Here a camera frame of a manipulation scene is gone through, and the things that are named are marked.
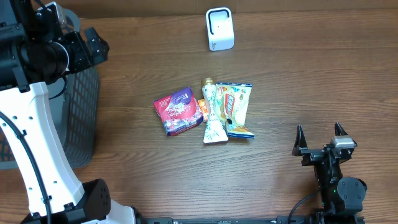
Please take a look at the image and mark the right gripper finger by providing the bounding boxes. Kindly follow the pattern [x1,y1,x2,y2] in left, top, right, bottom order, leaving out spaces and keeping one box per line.
[292,124,308,156]
[334,122,348,136]

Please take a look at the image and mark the yellow wipes package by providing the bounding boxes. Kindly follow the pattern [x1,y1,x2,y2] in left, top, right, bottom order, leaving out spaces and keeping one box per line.
[216,82,255,139]

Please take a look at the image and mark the white bottle gold cap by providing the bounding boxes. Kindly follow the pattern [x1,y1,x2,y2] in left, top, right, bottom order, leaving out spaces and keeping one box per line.
[201,77,228,144]

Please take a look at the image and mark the purple red pad package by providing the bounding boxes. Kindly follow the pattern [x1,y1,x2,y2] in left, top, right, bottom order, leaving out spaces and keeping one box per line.
[153,86,203,136]

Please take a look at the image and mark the small orange packet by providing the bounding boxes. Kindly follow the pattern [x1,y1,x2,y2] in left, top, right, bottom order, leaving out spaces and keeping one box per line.
[198,99,208,123]

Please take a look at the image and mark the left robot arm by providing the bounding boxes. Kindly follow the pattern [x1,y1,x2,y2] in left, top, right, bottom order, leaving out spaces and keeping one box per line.
[1,0,137,223]

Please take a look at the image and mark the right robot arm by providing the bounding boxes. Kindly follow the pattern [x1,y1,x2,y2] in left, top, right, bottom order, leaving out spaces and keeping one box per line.
[287,123,368,223]

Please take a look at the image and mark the white barcode scanner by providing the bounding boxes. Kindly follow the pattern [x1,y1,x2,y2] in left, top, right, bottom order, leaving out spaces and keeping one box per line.
[205,7,234,52]

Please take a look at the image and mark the dark grey plastic basket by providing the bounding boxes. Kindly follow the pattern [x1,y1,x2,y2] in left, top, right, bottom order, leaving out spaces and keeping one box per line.
[1,1,99,167]

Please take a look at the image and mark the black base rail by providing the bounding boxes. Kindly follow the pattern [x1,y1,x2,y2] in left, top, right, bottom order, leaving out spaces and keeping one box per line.
[133,216,366,224]

